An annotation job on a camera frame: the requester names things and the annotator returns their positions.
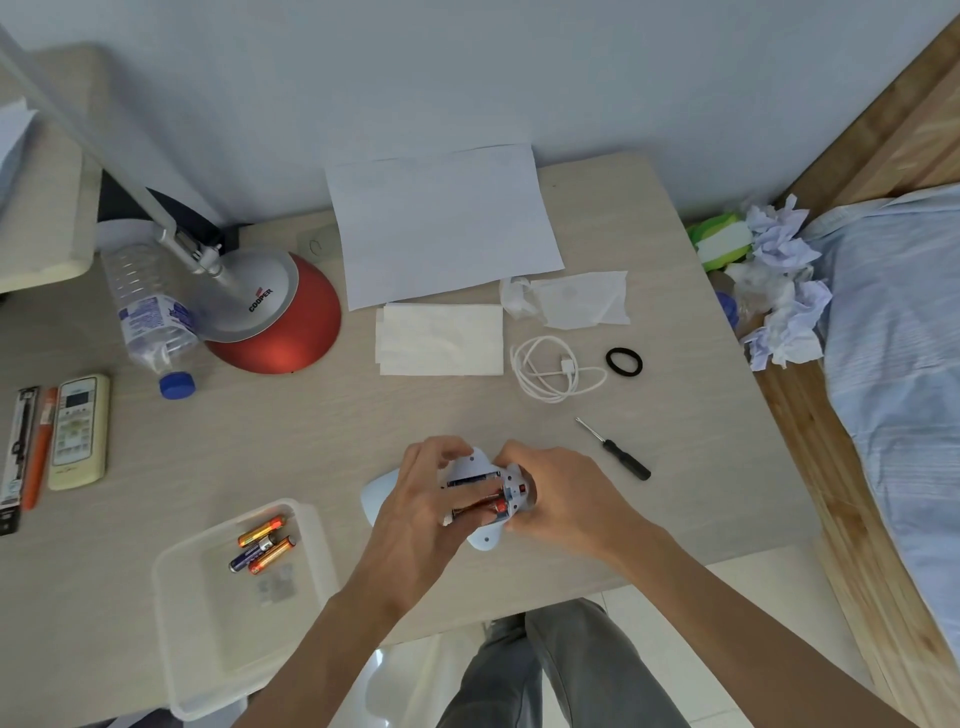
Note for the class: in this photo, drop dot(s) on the person's right hand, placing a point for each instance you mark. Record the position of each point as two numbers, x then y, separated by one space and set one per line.
581 510

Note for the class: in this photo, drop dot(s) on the person's left hand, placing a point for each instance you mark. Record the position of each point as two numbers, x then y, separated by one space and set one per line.
409 525

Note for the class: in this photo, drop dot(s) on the person's right thumb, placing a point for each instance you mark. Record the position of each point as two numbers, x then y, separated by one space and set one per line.
529 526

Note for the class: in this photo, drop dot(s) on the person's left thumb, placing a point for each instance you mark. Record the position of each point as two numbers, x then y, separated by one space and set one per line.
472 501

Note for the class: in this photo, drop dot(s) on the red orange battery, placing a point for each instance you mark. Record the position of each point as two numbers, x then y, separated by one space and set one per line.
480 514

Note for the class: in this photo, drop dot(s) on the white battery-powered device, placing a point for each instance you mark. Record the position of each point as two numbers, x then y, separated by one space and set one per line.
379 495

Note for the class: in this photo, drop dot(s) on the person's right forearm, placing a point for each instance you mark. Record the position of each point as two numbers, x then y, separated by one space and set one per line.
735 630

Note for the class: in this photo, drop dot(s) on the person's left forearm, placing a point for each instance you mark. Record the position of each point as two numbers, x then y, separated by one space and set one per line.
337 660

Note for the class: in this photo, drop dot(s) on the person's grey jeans legs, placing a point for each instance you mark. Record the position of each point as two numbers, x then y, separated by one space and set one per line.
585 675

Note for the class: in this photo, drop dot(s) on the folded white tissue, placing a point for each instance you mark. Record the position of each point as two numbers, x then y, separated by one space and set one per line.
439 341

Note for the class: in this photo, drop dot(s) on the white stool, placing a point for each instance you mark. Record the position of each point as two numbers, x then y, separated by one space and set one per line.
405 682

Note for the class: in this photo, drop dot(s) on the small clear plastic piece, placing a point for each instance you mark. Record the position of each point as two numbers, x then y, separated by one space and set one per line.
276 586

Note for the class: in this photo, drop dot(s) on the clear plastic wrapper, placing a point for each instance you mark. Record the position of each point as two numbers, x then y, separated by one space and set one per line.
581 300

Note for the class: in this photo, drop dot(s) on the dark purple battery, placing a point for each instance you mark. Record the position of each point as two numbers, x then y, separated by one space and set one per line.
247 556

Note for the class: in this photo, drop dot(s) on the red and silver desk lamp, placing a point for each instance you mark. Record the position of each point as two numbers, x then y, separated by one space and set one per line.
277 315

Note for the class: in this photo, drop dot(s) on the white paper sheet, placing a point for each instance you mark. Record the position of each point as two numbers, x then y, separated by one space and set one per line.
442 225

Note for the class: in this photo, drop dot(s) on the clear plastic container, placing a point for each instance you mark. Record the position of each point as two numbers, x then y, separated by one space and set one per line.
217 645

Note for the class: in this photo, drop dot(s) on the pile of crumpled tissues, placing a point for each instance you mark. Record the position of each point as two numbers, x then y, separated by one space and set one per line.
784 300

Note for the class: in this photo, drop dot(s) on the green wet wipes pack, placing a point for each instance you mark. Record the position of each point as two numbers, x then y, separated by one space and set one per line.
720 240

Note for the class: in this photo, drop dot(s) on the clear plastic water bottle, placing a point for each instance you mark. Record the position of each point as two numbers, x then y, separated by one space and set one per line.
146 315

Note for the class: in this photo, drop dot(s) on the beige remote control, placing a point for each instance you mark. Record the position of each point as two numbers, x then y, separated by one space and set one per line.
79 431

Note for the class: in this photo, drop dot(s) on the light blue bed sheet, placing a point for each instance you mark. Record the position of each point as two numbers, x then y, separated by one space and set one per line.
900 360

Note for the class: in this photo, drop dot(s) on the orange pen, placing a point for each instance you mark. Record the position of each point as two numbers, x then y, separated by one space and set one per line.
39 450

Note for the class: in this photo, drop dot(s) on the black packaged pen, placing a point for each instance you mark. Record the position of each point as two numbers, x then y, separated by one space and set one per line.
16 457

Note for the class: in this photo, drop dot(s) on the beige side shelf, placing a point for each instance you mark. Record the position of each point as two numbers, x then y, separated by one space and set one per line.
45 217

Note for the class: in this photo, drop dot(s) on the wooden bed frame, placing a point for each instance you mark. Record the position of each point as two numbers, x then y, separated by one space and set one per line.
847 525

